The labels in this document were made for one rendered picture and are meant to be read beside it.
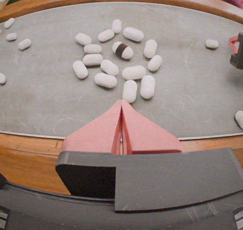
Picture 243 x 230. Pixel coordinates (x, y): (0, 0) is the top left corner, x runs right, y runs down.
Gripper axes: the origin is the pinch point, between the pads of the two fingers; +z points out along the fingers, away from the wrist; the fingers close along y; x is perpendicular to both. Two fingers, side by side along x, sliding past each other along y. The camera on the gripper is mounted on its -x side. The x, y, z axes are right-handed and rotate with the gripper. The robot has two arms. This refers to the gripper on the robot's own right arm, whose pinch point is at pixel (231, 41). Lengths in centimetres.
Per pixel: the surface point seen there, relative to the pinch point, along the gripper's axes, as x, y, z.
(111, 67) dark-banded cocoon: 5.6, 25.9, -6.7
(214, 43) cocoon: 1.1, 5.5, -1.2
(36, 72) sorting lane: 6.6, 40.3, -5.0
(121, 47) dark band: 2.9, 24.2, -4.1
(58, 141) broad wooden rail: 14.2, 34.0, -14.5
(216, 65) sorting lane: 5.2, 5.3, -3.3
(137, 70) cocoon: 5.8, 21.8, -7.3
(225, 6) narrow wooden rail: -8.8, -3.6, 9.4
